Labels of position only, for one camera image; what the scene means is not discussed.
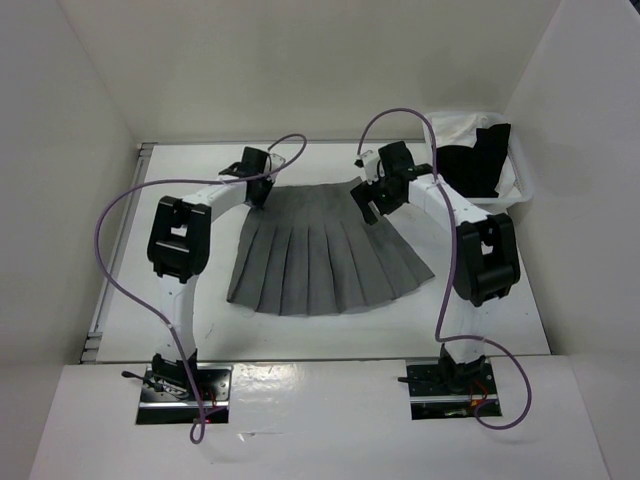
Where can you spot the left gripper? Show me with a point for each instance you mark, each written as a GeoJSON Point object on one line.
{"type": "Point", "coordinates": [268, 184]}

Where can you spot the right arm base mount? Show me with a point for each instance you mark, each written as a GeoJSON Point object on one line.
{"type": "Point", "coordinates": [430, 398]}

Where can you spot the white plastic basket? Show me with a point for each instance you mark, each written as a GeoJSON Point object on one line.
{"type": "Point", "coordinates": [459, 128]}

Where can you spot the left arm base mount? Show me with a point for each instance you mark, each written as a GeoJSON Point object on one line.
{"type": "Point", "coordinates": [163, 403]}

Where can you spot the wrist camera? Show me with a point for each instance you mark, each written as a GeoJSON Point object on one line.
{"type": "Point", "coordinates": [371, 165]}
{"type": "Point", "coordinates": [274, 163]}

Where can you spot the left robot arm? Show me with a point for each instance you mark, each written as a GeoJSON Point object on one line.
{"type": "Point", "coordinates": [179, 250]}

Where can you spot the black skirt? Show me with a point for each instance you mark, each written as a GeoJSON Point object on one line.
{"type": "Point", "coordinates": [474, 172]}

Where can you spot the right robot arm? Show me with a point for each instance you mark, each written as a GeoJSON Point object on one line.
{"type": "Point", "coordinates": [483, 265]}

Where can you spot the white skirt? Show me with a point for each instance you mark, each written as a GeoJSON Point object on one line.
{"type": "Point", "coordinates": [478, 154]}

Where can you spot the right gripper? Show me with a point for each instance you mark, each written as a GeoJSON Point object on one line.
{"type": "Point", "coordinates": [363, 194]}

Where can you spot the grey pleated skirt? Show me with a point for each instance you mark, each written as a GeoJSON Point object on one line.
{"type": "Point", "coordinates": [309, 252]}

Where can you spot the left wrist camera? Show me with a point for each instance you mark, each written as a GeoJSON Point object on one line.
{"type": "Point", "coordinates": [274, 163]}

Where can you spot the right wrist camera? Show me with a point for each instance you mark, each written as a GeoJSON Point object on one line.
{"type": "Point", "coordinates": [371, 165]}

